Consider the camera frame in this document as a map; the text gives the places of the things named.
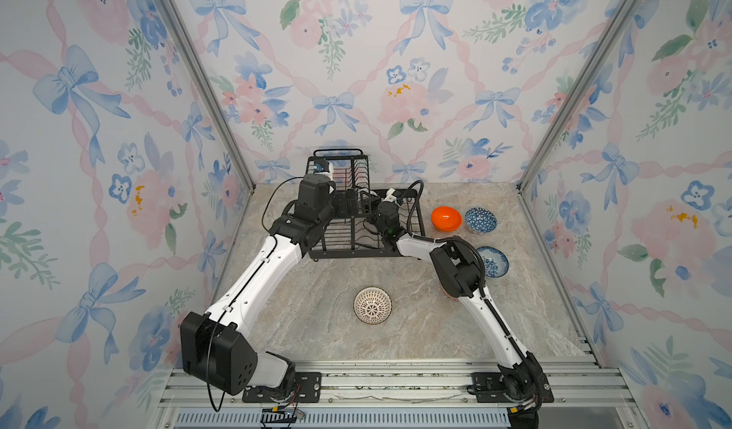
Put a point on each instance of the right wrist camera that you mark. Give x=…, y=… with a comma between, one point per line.
x=391, y=195

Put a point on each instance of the orange plastic bowl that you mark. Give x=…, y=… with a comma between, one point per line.
x=446, y=219

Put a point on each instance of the blue floral bowl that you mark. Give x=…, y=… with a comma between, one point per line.
x=496, y=264

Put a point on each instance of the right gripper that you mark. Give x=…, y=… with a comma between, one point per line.
x=373, y=203

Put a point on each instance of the red geometric pattern bowl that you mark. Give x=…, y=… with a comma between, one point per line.
x=447, y=294

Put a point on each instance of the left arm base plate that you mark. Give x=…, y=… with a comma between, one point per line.
x=301, y=387

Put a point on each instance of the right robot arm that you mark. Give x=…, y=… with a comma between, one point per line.
x=461, y=273

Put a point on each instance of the blue triangle pattern bowl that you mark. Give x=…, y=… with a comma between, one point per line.
x=480, y=221

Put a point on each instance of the black wire dish rack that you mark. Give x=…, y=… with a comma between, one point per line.
x=362, y=214

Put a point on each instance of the brown white pattern bowl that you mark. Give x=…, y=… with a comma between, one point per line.
x=372, y=305

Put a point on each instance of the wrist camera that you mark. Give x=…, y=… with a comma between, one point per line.
x=391, y=195
x=324, y=168

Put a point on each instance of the right aluminium corner post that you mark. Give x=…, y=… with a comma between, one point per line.
x=594, y=64

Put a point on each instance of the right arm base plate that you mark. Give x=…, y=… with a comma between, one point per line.
x=494, y=387

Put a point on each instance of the aluminium mounting rail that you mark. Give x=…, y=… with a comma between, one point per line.
x=412, y=394

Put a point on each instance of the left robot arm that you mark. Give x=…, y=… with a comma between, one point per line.
x=214, y=345

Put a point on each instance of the aluminium corner post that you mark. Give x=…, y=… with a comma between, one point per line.
x=185, y=44
x=594, y=64

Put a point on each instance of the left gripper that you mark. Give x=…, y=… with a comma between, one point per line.
x=342, y=210

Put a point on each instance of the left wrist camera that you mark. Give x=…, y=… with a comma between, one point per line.
x=324, y=168

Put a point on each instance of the left aluminium corner post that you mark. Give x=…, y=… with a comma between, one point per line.
x=185, y=44

